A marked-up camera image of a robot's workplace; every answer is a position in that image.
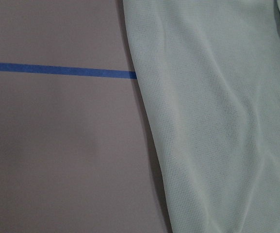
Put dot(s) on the green long-sleeve shirt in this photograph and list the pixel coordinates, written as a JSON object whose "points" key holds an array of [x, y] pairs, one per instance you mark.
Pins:
{"points": [[209, 76]]}

